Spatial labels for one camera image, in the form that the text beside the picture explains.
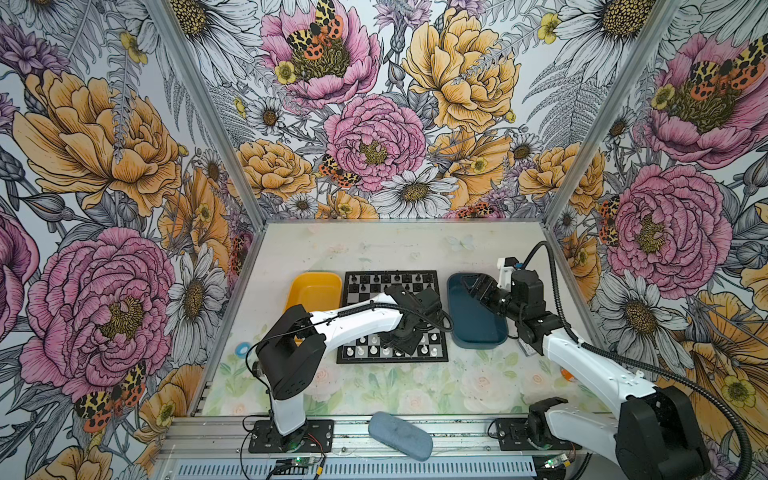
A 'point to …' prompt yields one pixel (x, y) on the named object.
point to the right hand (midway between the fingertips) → (466, 291)
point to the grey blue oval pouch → (400, 436)
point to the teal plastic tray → (474, 323)
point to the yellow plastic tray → (316, 290)
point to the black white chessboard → (363, 285)
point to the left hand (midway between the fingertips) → (394, 352)
